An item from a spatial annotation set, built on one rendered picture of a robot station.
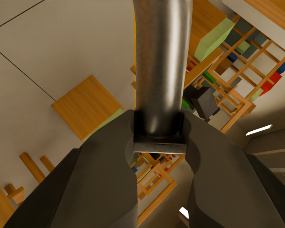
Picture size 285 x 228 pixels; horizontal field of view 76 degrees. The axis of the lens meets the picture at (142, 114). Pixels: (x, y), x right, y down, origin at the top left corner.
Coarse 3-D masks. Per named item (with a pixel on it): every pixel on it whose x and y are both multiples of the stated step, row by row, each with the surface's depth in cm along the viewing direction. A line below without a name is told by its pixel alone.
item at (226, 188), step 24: (192, 120) 10; (192, 144) 9; (216, 144) 9; (192, 168) 9; (216, 168) 7; (240, 168) 7; (192, 192) 7; (216, 192) 6; (240, 192) 6; (264, 192) 6; (192, 216) 7; (216, 216) 6; (240, 216) 6; (264, 216) 6
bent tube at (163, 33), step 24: (144, 0) 8; (168, 0) 8; (192, 0) 9; (144, 24) 9; (168, 24) 9; (144, 48) 9; (168, 48) 9; (144, 72) 10; (168, 72) 10; (144, 96) 11; (168, 96) 10; (144, 120) 11; (168, 120) 11; (144, 144) 11; (168, 144) 11
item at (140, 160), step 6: (162, 156) 743; (138, 162) 698; (162, 162) 702; (168, 162) 691; (132, 168) 688; (144, 168) 681; (138, 174) 674; (144, 174) 684; (156, 174) 677; (138, 180) 675; (150, 180) 669; (156, 180) 681; (138, 186) 666; (144, 186) 663; (150, 186) 675; (138, 192) 656
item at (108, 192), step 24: (120, 120) 10; (96, 144) 9; (120, 144) 9; (96, 168) 7; (120, 168) 7; (72, 192) 6; (96, 192) 6; (120, 192) 6; (72, 216) 6; (96, 216) 6; (120, 216) 6
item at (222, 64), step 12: (252, 36) 521; (264, 36) 523; (228, 48) 499; (240, 48) 505; (264, 48) 497; (228, 60) 495; (240, 60) 495; (252, 60) 485; (276, 60) 543; (240, 72) 472; (276, 72) 486; (228, 84) 461; (252, 84) 519; (264, 84) 472; (216, 96) 487; (228, 96) 456; (252, 96) 460; (252, 108) 457
